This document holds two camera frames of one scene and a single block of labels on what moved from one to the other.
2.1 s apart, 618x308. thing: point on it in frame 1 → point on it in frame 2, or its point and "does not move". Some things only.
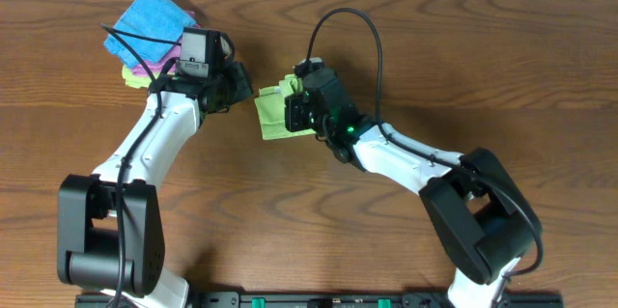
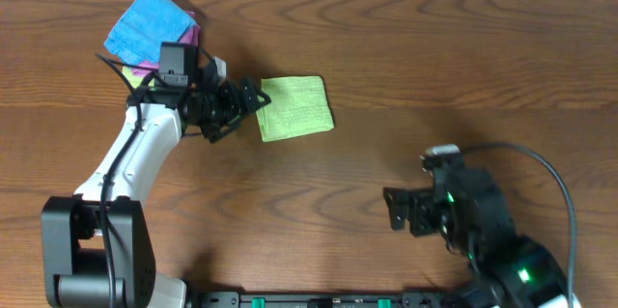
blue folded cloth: (152, 14) does not move
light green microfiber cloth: (270, 108) does not move
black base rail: (331, 299) does not move
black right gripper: (294, 112) → (424, 210)
